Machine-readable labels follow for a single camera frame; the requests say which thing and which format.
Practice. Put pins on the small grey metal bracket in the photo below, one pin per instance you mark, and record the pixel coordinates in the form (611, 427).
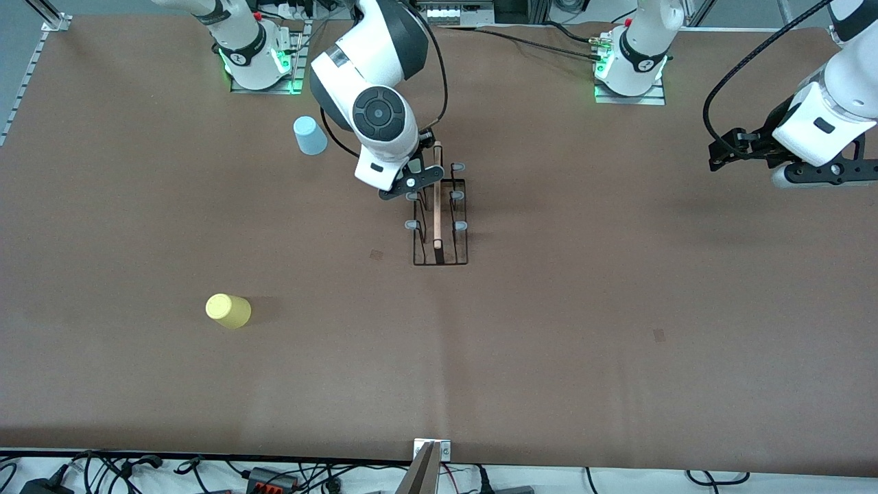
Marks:
(446, 449)

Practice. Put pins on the white socket strip with plugs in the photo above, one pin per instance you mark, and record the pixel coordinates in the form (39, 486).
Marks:
(295, 8)

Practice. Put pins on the light blue plastic cup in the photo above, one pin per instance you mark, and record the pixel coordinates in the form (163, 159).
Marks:
(310, 137)

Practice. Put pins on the short aluminium extrusion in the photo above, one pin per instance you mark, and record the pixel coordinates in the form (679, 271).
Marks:
(58, 20)
(699, 12)
(785, 12)

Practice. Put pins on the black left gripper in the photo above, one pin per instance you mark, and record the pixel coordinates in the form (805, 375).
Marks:
(763, 146)

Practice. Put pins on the white power strip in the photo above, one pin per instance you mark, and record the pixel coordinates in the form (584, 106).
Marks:
(459, 14)

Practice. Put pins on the dark equipment frame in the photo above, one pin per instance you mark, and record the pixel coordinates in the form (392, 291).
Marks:
(521, 10)

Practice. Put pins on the large table cover sheet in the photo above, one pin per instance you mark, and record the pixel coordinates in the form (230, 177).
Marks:
(480, 377)

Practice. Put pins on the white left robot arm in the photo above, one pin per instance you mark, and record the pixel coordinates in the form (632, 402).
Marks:
(641, 58)

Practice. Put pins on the yellow plastic cup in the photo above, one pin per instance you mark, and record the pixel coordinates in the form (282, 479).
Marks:
(230, 312)

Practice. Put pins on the black power adapter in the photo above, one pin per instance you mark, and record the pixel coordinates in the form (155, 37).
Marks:
(44, 488)

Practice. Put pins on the aluminium arm base plate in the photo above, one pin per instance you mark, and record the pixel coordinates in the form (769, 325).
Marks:
(295, 68)
(631, 100)

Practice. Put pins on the orange lever connector block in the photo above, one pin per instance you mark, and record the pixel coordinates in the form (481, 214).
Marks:
(271, 480)

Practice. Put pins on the perforated aluminium rail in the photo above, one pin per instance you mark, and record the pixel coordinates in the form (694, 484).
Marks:
(17, 103)

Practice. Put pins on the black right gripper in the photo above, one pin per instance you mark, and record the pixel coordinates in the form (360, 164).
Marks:
(426, 139)

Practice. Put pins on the brown slanted post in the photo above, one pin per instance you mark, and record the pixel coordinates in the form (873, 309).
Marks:
(420, 477)

